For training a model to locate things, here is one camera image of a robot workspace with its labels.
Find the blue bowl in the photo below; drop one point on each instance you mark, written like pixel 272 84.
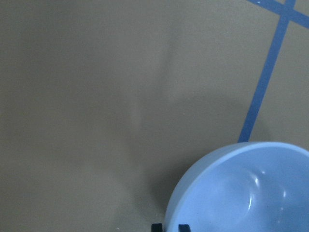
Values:
pixel 245 187

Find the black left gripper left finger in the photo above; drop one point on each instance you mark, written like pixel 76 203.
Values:
pixel 157 227

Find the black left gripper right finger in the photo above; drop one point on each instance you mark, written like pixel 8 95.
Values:
pixel 184 228

